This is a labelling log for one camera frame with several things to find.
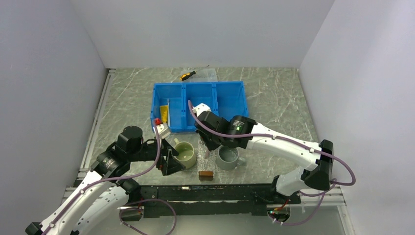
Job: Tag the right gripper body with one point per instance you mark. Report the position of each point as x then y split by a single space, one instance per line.
211 141

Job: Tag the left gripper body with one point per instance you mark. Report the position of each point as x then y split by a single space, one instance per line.
149 151

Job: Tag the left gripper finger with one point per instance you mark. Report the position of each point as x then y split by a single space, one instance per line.
169 164
166 146

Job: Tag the light green ceramic mug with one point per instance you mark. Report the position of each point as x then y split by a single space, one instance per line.
186 156

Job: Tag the clear toothbrush holder brown ends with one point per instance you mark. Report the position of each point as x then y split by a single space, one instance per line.
205 167

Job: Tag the grey ceramic mug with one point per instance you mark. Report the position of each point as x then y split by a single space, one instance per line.
228 158

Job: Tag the blue three-compartment plastic bin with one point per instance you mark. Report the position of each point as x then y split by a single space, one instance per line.
225 99

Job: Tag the white teal toothpaste tube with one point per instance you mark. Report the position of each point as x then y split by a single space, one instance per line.
204 143

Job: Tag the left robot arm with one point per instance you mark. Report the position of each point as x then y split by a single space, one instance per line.
111 165

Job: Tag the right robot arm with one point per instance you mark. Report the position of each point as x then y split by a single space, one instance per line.
313 159

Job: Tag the yellow toothpaste tube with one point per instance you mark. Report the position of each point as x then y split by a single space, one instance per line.
163 113

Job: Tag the clear plastic organizer box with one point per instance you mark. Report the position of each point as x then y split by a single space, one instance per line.
206 75

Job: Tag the yellow black screwdriver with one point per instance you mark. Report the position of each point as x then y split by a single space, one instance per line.
187 75

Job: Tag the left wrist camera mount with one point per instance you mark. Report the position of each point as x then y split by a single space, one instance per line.
162 128

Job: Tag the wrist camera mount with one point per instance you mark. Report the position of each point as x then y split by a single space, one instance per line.
201 108
162 128

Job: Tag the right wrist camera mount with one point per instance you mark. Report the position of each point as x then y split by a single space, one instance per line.
201 108

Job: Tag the aluminium side rail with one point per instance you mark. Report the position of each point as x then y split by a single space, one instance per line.
94 113

